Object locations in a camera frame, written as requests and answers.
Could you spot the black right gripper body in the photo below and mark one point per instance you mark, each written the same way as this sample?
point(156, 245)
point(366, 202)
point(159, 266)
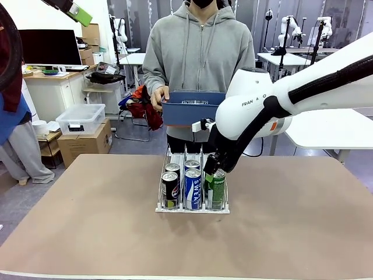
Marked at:
point(217, 143)

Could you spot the green soda can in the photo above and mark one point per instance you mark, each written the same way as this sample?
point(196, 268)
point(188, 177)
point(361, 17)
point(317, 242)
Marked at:
point(218, 192)

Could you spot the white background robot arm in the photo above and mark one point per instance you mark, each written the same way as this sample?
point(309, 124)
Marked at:
point(121, 32)
point(327, 29)
point(284, 32)

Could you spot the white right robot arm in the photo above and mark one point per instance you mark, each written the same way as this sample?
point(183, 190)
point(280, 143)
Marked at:
point(250, 87)

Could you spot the person's right forearm grey sleeve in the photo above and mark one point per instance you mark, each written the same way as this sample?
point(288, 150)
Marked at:
point(150, 84)

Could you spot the person's right hand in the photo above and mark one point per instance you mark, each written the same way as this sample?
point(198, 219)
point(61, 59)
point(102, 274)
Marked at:
point(159, 96)

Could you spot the tall brown cardboard box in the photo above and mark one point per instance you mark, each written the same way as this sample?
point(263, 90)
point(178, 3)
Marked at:
point(90, 33)

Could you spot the small brown cardboard box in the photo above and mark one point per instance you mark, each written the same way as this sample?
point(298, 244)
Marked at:
point(86, 55)

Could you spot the black computer monitor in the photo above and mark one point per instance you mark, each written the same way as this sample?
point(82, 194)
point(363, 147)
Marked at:
point(49, 46)

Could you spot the small white storage bin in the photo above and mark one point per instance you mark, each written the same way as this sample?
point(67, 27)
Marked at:
point(98, 57)

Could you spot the white keyboard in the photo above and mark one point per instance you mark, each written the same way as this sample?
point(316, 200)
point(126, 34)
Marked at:
point(73, 68)

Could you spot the grey packaged tray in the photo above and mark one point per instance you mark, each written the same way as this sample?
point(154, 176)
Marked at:
point(106, 68)

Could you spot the green bowl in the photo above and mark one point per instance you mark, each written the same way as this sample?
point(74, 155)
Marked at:
point(50, 72)

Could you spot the black bag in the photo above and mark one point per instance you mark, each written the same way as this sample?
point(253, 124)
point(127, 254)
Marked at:
point(105, 77)

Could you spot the white office table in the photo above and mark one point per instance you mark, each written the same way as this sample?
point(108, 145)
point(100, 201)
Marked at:
point(134, 58)
point(271, 56)

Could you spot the red orange backpack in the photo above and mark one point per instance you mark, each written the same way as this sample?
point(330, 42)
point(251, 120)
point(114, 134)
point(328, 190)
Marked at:
point(145, 116)

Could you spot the white desk with wooden top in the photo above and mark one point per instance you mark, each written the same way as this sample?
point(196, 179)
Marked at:
point(52, 93)

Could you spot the person in grey hoodie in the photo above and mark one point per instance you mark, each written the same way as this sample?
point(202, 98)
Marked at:
point(201, 58)

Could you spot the white side cabinet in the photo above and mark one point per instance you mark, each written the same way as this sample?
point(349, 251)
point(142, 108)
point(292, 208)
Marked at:
point(113, 96)

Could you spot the clear plastic storage bin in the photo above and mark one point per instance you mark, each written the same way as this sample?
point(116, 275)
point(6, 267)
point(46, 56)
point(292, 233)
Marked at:
point(78, 116)

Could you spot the black tripod stand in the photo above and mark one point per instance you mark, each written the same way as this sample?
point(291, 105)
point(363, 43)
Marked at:
point(316, 49)
point(284, 49)

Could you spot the large white table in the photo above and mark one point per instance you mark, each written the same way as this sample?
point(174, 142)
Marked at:
point(335, 137)

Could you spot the white roll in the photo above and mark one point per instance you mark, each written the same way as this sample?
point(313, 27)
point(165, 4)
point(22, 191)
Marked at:
point(40, 127)

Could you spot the small wooden shelf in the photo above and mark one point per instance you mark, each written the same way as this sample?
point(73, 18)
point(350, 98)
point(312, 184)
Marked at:
point(51, 136)

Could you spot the large brown cardboard box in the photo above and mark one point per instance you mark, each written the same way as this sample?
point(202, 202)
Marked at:
point(84, 148)

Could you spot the light stand with white head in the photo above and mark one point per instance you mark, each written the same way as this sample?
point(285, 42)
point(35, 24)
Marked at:
point(269, 14)

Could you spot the person in dark red jacket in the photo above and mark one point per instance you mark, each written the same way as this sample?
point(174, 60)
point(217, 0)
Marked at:
point(17, 151)

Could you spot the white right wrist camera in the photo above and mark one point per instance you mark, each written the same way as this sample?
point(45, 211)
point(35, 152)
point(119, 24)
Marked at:
point(196, 126)

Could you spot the metal frame chair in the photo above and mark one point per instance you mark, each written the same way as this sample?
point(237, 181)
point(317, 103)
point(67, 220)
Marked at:
point(121, 114)

